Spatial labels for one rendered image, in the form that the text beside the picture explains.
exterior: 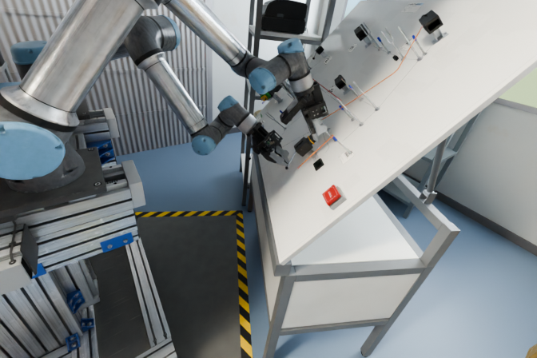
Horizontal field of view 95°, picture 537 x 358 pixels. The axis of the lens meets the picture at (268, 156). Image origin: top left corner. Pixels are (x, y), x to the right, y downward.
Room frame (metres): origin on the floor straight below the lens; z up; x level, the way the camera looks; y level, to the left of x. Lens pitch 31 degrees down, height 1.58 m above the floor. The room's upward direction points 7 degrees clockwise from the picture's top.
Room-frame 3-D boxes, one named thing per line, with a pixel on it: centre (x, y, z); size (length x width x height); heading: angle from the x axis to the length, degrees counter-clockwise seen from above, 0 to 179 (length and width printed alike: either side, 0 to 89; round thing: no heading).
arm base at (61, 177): (0.48, 0.55, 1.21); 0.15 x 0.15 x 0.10
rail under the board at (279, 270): (1.10, 0.02, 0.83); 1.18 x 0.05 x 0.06; 12
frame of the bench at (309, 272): (1.17, -0.28, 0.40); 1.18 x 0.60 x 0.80; 12
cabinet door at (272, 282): (0.84, -0.05, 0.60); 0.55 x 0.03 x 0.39; 12
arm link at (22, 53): (0.87, 0.86, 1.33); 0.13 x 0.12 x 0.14; 172
